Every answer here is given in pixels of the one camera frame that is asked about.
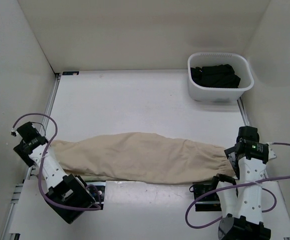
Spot white plastic basket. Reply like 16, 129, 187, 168
187, 52, 254, 102

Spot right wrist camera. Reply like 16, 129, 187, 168
236, 126, 260, 143

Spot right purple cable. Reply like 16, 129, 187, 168
185, 141, 290, 230

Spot aluminium frame rail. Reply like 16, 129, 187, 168
41, 72, 62, 126

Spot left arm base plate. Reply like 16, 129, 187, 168
86, 181, 106, 210

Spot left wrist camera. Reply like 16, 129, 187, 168
10, 121, 41, 143

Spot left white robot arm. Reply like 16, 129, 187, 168
13, 136, 101, 224

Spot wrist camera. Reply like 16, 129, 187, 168
10, 121, 41, 143
236, 126, 260, 143

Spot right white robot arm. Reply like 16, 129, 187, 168
209, 139, 271, 240

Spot black trousers in basket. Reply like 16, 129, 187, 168
190, 64, 241, 89

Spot beige trousers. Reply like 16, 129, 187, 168
51, 132, 235, 185

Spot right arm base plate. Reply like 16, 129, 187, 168
189, 182, 221, 212

